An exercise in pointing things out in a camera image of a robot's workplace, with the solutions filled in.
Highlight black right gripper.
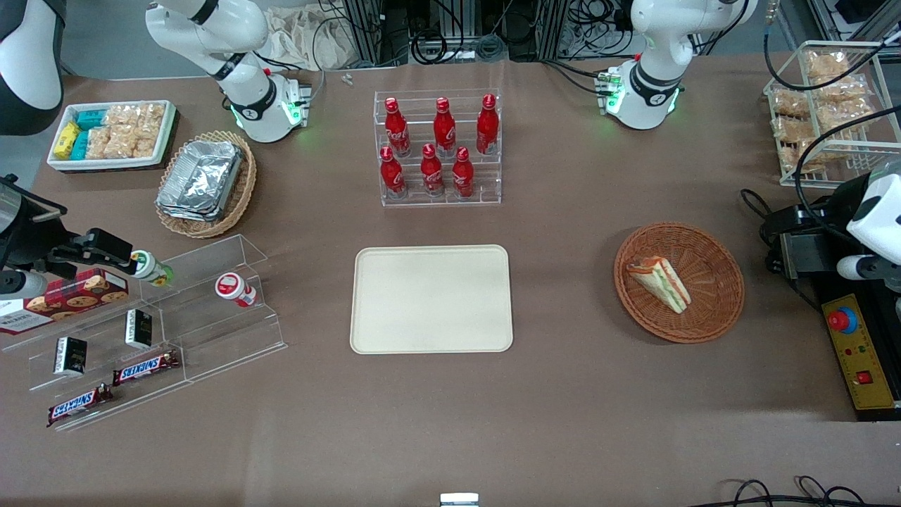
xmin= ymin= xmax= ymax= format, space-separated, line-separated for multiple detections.
xmin=0 ymin=176 xmax=139 ymax=277

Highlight triangular sandwich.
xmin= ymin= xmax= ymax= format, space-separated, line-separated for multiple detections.
xmin=628 ymin=256 xmax=692 ymax=315

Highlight aluminium foil tray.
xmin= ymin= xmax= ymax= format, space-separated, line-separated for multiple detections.
xmin=156 ymin=201 xmax=229 ymax=223
xmin=158 ymin=139 xmax=244 ymax=215

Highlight light wicker basket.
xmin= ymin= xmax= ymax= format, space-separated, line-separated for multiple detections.
xmin=155 ymin=130 xmax=258 ymax=239

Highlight beige plastic tray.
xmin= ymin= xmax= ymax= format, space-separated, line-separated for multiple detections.
xmin=350 ymin=244 xmax=515 ymax=354

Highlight brown wicker basket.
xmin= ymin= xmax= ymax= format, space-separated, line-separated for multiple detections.
xmin=614 ymin=223 xmax=745 ymax=344

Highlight red tartan cookie box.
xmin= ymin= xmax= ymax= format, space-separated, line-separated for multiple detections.
xmin=0 ymin=269 xmax=130 ymax=336

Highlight green label small bottle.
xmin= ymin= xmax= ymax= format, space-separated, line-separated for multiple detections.
xmin=130 ymin=250 xmax=174 ymax=287

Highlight small black box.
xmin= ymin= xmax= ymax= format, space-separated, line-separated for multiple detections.
xmin=125 ymin=308 xmax=153 ymax=350
xmin=54 ymin=337 xmax=88 ymax=375

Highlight white rectangular snack bin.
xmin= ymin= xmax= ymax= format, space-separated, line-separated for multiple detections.
xmin=47 ymin=100 xmax=177 ymax=172

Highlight yellow snack packet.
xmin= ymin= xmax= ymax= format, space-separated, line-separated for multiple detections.
xmin=54 ymin=123 xmax=80 ymax=160

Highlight Snickers chocolate bar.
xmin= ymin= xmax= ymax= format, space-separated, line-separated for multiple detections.
xmin=113 ymin=351 xmax=181 ymax=387
xmin=47 ymin=384 xmax=114 ymax=428

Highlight red cap small bottle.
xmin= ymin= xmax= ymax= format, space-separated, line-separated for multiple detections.
xmin=215 ymin=273 xmax=258 ymax=308

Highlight clear acrylic stepped shelf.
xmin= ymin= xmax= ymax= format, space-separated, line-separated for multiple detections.
xmin=0 ymin=234 xmax=288 ymax=432

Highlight beige cloth bag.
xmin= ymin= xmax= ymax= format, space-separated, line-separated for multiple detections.
xmin=266 ymin=7 xmax=361 ymax=71

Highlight red cola bottle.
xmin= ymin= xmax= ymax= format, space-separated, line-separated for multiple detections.
xmin=433 ymin=97 xmax=457 ymax=157
xmin=380 ymin=146 xmax=406 ymax=198
xmin=477 ymin=94 xmax=500 ymax=156
xmin=452 ymin=146 xmax=475 ymax=198
xmin=384 ymin=97 xmax=411 ymax=157
xmin=421 ymin=144 xmax=446 ymax=196

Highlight clear acrylic bottle rack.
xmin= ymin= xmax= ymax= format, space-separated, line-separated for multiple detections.
xmin=373 ymin=89 xmax=503 ymax=207

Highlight black countertop appliance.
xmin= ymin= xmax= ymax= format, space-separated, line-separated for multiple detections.
xmin=778 ymin=197 xmax=901 ymax=423

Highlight yellow control panel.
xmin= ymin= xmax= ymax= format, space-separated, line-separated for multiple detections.
xmin=822 ymin=294 xmax=899 ymax=411

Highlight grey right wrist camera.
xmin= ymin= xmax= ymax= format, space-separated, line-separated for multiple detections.
xmin=0 ymin=271 xmax=47 ymax=300

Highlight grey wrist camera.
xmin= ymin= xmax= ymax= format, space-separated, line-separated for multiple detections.
xmin=0 ymin=271 xmax=47 ymax=300
xmin=838 ymin=255 xmax=901 ymax=291

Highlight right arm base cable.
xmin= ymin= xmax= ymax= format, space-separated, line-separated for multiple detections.
xmin=253 ymin=48 xmax=327 ymax=108

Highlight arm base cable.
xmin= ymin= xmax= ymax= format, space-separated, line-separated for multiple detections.
xmin=253 ymin=48 xmax=327 ymax=108
xmin=541 ymin=59 xmax=615 ymax=96

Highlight aluminium frame with cables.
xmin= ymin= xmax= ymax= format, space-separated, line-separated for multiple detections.
xmin=341 ymin=0 xmax=634 ymax=65

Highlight left arm base cable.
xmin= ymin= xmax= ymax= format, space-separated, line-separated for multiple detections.
xmin=541 ymin=59 xmax=615 ymax=96

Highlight black appliance power cable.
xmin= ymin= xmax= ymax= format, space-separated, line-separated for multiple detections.
xmin=739 ymin=188 xmax=783 ymax=274

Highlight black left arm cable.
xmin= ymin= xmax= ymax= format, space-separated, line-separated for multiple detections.
xmin=765 ymin=0 xmax=901 ymax=244

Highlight black floor cables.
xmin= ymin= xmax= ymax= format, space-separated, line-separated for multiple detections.
xmin=693 ymin=476 xmax=871 ymax=507

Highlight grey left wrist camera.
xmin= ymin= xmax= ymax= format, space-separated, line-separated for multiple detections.
xmin=838 ymin=255 xmax=901 ymax=291

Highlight white wire rack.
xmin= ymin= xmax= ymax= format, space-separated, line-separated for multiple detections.
xmin=764 ymin=41 xmax=901 ymax=189

